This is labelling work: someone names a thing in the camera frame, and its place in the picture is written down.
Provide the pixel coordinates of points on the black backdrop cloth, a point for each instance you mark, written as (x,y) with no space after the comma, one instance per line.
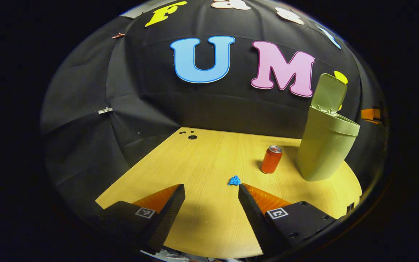
(151,105)

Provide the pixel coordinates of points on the black desk edge bracket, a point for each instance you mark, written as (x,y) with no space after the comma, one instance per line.
(350,208)

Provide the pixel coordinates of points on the green desktop garbage bin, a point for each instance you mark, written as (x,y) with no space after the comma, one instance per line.
(322,145)

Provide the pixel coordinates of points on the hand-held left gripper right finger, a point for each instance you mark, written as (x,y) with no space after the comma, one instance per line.
(255,222)

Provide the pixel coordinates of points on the copper cloth clip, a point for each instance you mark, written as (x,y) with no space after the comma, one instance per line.
(118,35)

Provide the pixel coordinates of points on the wooden desktop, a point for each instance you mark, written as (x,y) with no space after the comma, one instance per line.
(209,163)

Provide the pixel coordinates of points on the red pop can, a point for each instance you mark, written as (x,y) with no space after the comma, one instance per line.
(270,162)

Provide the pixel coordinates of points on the blue paper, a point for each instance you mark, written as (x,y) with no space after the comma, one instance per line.
(234,181)

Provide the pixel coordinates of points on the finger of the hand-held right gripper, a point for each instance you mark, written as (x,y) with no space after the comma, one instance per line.
(369,114)

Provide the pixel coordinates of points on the silver cloth clip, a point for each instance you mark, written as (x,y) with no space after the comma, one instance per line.
(104,110)

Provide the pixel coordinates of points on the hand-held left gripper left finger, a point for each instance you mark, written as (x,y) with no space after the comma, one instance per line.
(166,222)

